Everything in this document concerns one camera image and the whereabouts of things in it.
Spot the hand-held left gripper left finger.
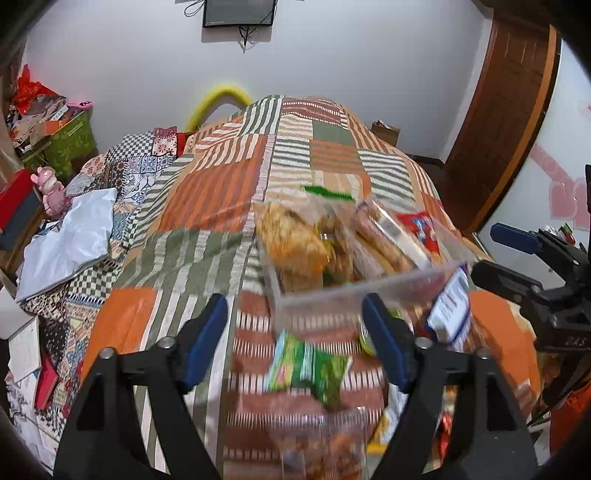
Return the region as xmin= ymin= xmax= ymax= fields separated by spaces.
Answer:
xmin=54 ymin=293 xmax=229 ymax=480

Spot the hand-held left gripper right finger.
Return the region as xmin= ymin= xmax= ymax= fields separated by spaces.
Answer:
xmin=361 ymin=292 xmax=536 ymax=480

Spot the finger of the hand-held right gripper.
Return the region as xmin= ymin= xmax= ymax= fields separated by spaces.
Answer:
xmin=490 ymin=223 xmax=587 ymax=259
xmin=471 ymin=261 xmax=550 ymax=308

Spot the clear plastic container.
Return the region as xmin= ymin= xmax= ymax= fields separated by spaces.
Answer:
xmin=254 ymin=198 xmax=476 ymax=342

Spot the dark blue white-label snack packet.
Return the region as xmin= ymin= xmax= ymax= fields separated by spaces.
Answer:
xmin=427 ymin=268 xmax=472 ymax=349

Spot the green snack packet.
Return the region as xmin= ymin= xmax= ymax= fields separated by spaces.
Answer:
xmin=265 ymin=332 xmax=350 ymax=408

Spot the long wafer biscuit packet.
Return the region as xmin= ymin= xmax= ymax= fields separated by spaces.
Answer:
xmin=332 ymin=210 xmax=407 ymax=280

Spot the small red snack packet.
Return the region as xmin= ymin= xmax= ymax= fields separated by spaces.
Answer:
xmin=396 ymin=211 xmax=445 ymax=257

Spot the long biscuit packet barcode label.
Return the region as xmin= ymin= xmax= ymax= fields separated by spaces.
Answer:
xmin=358 ymin=200 xmax=435 ymax=273

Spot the fried snack bag green top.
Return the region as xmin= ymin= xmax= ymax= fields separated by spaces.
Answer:
xmin=256 ymin=185 xmax=356 ymax=292

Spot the red chip bag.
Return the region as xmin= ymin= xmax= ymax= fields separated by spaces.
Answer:
xmin=436 ymin=411 xmax=456 ymax=467

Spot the brown wooden door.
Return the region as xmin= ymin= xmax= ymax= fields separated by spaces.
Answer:
xmin=436 ymin=0 xmax=561 ymax=237

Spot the clear peanut packet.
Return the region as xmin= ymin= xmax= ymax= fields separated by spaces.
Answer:
xmin=270 ymin=411 xmax=385 ymax=480

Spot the striped patchwork bedspread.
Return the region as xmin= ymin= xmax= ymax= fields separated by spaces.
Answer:
xmin=78 ymin=95 xmax=543 ymax=480

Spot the small cardboard box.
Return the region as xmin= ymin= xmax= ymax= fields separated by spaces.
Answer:
xmin=370 ymin=120 xmax=402 ymax=147

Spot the red book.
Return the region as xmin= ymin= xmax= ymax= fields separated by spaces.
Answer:
xmin=34 ymin=355 xmax=61 ymax=411

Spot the white cloth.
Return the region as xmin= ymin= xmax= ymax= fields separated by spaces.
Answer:
xmin=16 ymin=187 xmax=118 ymax=304

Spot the white notebook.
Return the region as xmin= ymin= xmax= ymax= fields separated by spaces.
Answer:
xmin=7 ymin=316 xmax=44 ymax=384

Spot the checked floral quilt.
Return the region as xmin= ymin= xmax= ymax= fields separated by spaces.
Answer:
xmin=9 ymin=127 xmax=195 ymax=416

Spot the pink toy rabbit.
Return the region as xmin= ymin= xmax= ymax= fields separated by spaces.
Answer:
xmin=30 ymin=166 xmax=68 ymax=219

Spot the grey box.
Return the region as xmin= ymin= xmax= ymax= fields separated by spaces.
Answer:
xmin=0 ymin=189 xmax=45 ymax=252

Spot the green storage box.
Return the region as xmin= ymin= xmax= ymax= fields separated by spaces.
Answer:
xmin=23 ymin=111 xmax=99 ymax=179

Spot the yellow foam tube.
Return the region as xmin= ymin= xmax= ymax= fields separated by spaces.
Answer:
xmin=185 ymin=82 xmax=254 ymax=133

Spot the pile of papers and bags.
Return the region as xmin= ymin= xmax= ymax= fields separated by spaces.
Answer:
xmin=7 ymin=95 xmax=93 ymax=154

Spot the red plastic bag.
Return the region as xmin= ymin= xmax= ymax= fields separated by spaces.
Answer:
xmin=11 ymin=65 xmax=59 ymax=112

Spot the small black wall monitor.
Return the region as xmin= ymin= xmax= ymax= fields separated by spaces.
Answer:
xmin=202 ymin=0 xmax=278 ymax=28

